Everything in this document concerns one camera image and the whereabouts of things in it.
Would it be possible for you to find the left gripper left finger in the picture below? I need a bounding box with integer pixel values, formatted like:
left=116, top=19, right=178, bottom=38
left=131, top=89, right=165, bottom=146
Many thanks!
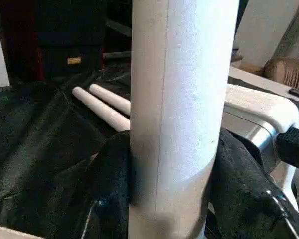
left=52, top=131, right=132, bottom=239

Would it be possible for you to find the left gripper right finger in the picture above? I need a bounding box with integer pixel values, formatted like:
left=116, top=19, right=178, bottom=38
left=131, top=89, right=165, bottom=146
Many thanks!
left=207, top=128, right=299, bottom=239

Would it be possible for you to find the black plastic mat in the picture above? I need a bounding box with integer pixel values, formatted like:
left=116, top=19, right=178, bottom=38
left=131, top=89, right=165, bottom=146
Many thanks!
left=0, top=62, right=135, bottom=235

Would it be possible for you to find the brown woven basket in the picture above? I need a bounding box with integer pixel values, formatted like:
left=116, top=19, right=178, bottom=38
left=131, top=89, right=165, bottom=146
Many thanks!
left=263, top=56, right=299, bottom=93

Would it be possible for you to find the beige curtain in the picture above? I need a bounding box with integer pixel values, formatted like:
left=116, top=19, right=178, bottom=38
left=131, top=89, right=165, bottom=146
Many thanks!
left=272, top=0, right=299, bottom=61

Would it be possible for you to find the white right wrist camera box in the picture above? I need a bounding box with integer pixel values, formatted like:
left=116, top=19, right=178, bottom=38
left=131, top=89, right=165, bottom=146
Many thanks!
left=220, top=83, right=299, bottom=210

